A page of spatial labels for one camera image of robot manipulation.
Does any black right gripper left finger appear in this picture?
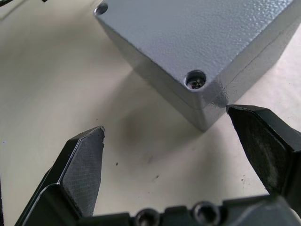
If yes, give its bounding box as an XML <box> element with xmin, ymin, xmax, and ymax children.
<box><xmin>13</xmin><ymin>126</ymin><xmax>106</xmax><ymax>226</ymax></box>

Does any silver lid screw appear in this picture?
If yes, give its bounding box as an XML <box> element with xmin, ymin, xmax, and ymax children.
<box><xmin>188</xmin><ymin>76</ymin><xmax>203</xmax><ymax>90</ymax></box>

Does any grey metal box lid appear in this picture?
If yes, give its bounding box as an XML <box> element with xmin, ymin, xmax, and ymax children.
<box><xmin>93</xmin><ymin>0</ymin><xmax>301</xmax><ymax>111</ymax></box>

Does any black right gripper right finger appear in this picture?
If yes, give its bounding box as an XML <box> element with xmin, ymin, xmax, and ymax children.
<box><xmin>226</xmin><ymin>105</ymin><xmax>301</xmax><ymax>214</ymax></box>

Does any black cable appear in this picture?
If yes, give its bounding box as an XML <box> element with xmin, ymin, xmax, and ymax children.
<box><xmin>0</xmin><ymin>0</ymin><xmax>47</xmax><ymax>12</ymax></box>

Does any grey metal box base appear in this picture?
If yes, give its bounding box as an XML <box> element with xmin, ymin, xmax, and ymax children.
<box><xmin>110</xmin><ymin>30</ymin><xmax>297</xmax><ymax>131</ymax></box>

